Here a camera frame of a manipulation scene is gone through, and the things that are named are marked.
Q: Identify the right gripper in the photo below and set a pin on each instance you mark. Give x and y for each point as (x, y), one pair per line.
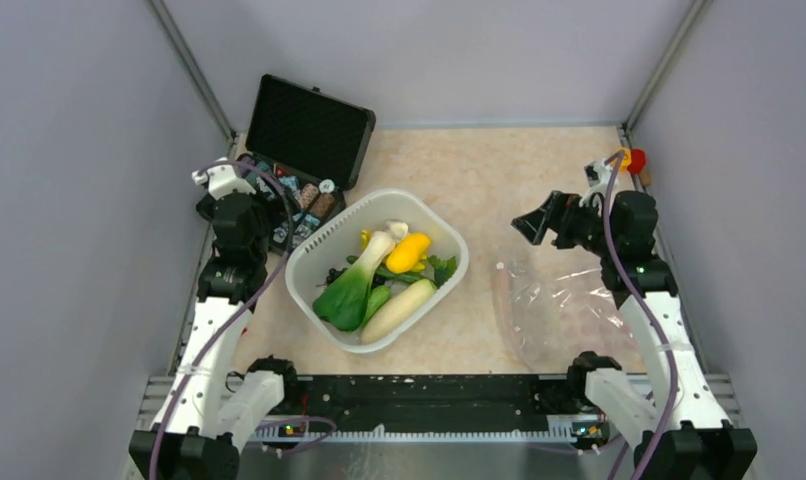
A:
(558, 214)

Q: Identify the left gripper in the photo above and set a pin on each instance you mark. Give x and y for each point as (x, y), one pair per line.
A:
(207, 206)

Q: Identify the clear zip top bag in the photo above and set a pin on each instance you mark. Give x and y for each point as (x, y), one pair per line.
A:
(547, 319)

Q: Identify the green bok choy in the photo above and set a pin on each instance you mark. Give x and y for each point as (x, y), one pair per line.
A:
(343, 303)

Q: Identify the yellow bell pepper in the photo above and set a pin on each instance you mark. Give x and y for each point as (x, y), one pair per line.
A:
(409, 254)

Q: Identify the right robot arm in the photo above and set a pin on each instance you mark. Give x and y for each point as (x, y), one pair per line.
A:
(679, 430)

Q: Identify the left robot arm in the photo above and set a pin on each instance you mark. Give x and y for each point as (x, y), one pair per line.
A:
(196, 433)

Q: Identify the white plastic basket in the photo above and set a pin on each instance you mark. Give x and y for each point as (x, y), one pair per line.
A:
(337, 246)

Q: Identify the green leaf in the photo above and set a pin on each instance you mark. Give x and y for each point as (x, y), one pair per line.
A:
(443, 269)

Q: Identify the black grape bunch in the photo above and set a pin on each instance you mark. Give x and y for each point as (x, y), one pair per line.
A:
(332, 276)

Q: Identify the black open case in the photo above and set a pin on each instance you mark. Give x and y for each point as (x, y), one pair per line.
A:
(314, 144)

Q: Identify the long dark green cucumber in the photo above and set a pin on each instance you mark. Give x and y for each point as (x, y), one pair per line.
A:
(382, 274)

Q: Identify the red yellow emergency button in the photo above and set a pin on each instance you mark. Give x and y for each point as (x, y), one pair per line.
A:
(635, 163)

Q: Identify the white radish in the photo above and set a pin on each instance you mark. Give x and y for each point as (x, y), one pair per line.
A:
(396, 310)

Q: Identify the light green small cucumber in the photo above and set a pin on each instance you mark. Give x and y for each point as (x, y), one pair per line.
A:
(377, 298)

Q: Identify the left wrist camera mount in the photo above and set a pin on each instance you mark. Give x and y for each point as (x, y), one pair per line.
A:
(222, 179)

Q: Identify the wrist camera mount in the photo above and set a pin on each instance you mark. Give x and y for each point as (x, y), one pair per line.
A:
(222, 179)
(598, 175)

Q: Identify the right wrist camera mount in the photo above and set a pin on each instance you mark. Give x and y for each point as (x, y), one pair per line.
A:
(598, 175)

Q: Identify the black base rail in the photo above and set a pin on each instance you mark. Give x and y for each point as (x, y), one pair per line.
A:
(282, 409)

